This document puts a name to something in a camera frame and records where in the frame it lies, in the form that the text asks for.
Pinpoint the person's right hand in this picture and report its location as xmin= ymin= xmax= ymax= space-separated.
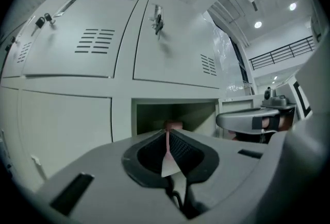
xmin=260 ymin=116 xmax=293 ymax=132

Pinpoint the grey metal locker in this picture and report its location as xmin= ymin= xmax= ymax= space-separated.
xmin=0 ymin=0 xmax=256 ymax=189

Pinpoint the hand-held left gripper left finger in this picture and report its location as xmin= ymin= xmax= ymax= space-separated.
xmin=33 ymin=129 xmax=188 ymax=224

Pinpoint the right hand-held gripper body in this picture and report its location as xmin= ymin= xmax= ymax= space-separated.
xmin=260 ymin=79 xmax=315 ymax=132

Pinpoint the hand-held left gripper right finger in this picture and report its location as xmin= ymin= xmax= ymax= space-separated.
xmin=166 ymin=129 xmax=273 ymax=220

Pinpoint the black-headed key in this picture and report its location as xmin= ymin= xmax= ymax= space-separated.
xmin=44 ymin=13 xmax=56 ymax=28
xmin=30 ymin=16 xmax=46 ymax=37
xmin=5 ymin=37 xmax=20 ymax=53
xmin=151 ymin=13 xmax=164 ymax=41

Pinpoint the pink item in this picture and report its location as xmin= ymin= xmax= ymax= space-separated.
xmin=164 ymin=119 xmax=184 ymax=154

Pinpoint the crinkled silver foil covering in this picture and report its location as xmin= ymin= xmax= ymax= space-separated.
xmin=202 ymin=10 xmax=252 ymax=94

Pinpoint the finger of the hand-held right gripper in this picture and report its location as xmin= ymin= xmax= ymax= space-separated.
xmin=215 ymin=107 xmax=282 ymax=133

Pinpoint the black metal railing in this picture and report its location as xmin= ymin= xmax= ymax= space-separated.
xmin=249 ymin=35 xmax=317 ymax=71

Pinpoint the grey fisheye camera module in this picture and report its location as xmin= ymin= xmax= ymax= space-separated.
xmin=262 ymin=87 xmax=289 ymax=108

